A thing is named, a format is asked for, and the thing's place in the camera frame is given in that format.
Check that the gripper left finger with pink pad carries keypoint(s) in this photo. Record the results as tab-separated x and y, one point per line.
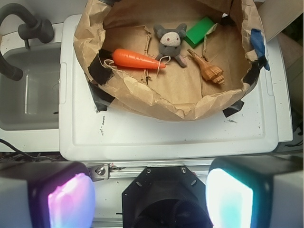
46	195

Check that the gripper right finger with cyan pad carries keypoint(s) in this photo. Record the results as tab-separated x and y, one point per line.
258	191

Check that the orange spiral sea shell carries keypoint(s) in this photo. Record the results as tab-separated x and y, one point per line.
208	71

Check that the white plastic tray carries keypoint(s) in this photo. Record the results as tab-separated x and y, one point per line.
87	134

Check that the grey sink basin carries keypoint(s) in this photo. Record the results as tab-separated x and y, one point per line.
32	102

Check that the brown paper bag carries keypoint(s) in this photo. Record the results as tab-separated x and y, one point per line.
174	93

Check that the blue tape piece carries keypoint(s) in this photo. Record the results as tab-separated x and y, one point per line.
257	41

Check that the green rectangular block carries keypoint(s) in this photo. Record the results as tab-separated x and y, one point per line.
195	35

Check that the orange plastic carrot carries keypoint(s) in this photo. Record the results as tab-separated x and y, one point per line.
128	58

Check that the grey plush bunny toy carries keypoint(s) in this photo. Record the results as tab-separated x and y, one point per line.
170	42

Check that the dark grey faucet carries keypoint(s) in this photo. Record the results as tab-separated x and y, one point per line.
31	28

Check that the cardboard sheet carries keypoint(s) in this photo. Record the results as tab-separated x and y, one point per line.
276	15

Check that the aluminium rail with bracket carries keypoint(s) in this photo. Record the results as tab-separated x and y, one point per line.
102	171

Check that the black octagonal mount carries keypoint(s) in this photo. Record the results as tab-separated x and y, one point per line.
165	197

